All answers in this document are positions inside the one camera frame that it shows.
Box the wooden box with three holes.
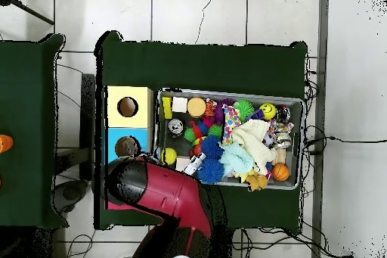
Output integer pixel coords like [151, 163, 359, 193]
[105, 85, 155, 210]

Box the green spiky ball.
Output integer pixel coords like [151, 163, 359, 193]
[234, 99, 256, 119]

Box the blue fuzzy toy with eyes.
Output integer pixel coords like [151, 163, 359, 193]
[197, 158, 225, 185]

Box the green cloth side table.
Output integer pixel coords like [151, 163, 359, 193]
[0, 33, 67, 228]

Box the small orange basketball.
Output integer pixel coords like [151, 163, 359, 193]
[271, 163, 291, 183]

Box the mint green knitted cloth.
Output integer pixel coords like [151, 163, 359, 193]
[220, 143, 255, 176]

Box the cream knitted cloth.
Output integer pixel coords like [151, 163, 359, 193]
[232, 118, 278, 174]

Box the clear mesh bin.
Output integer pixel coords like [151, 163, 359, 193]
[154, 90, 305, 191]

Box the brown plush toy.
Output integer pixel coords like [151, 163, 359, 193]
[244, 173, 271, 193]

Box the yellow smiley ball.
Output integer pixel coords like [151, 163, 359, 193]
[259, 102, 278, 120]

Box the purple spiky ball with eyes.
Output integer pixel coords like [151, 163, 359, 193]
[211, 101, 228, 126]

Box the plain yellow ball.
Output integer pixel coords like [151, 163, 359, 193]
[161, 148, 178, 166]

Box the small orange object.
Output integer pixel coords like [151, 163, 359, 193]
[0, 135, 14, 154]

